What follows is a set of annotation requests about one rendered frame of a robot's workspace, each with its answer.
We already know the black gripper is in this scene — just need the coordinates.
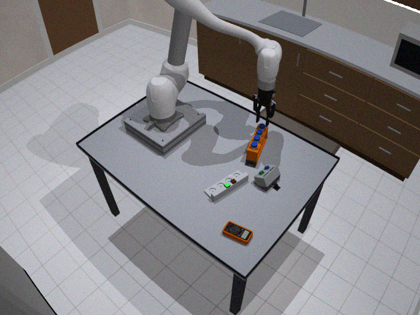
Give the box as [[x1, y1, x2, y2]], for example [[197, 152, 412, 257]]
[[253, 88, 277, 127]]

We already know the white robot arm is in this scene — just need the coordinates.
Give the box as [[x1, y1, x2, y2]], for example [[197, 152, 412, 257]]
[[143, 0, 282, 132]]

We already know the orange pocket multimeter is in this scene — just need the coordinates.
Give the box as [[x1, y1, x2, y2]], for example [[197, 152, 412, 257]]
[[222, 221, 253, 245]]

